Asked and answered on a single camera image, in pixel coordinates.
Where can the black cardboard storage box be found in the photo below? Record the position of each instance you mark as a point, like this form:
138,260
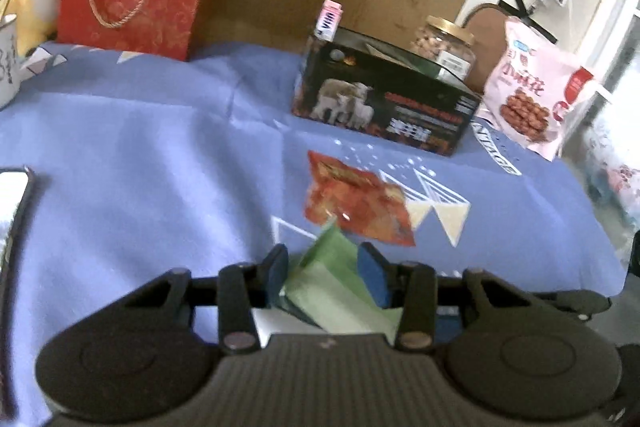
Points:
363,84

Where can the floral tissue pack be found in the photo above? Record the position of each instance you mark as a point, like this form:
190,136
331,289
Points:
612,167

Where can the brown chair back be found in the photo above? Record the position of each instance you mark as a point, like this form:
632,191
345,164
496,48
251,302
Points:
487,24

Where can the glass jar of nuts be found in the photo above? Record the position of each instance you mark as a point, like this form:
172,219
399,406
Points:
446,44

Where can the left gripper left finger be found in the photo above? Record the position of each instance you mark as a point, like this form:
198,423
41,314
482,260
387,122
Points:
236,291

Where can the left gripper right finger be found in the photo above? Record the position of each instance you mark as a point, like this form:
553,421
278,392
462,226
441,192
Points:
428,302

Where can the pink snack stick box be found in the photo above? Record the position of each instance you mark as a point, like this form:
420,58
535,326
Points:
328,21

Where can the red spicy snack packet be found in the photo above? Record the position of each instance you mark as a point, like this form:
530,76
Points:
359,201

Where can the pink twisted snack bag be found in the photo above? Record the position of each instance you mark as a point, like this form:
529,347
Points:
532,89

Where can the white ceramic mug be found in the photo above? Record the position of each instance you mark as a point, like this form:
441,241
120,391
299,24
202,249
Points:
10,82

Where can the blue patterned tablecloth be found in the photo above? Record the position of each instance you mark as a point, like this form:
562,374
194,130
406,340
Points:
148,164

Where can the black smartphone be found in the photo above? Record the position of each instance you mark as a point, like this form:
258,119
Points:
16,188

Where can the green snack packet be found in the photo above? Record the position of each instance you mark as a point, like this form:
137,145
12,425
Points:
323,292

